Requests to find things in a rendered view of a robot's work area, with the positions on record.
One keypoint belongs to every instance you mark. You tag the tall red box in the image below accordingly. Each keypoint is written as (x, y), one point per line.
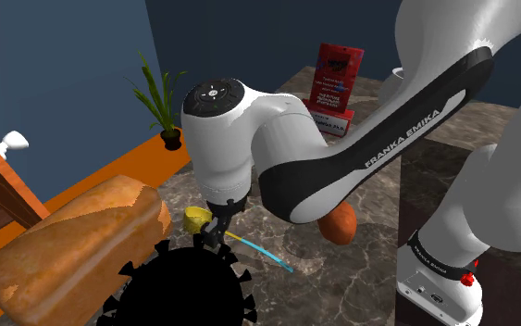
(336, 76)

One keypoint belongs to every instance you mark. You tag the brown bread loaf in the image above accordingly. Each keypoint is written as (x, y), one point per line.
(79, 244)

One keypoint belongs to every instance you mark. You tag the black spiky ball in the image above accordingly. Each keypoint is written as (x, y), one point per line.
(183, 289)

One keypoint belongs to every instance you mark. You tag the orange sweet potato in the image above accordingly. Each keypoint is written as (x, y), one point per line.
(340, 225)

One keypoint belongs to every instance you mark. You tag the green potted plant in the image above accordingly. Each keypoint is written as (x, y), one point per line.
(163, 106)

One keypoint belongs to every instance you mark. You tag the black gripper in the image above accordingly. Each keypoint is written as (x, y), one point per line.
(226, 210)

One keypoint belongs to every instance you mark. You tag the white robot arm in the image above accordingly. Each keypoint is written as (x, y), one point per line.
(287, 149)

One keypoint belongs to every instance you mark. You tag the red and white flat box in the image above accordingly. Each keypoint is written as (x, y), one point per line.
(332, 122)

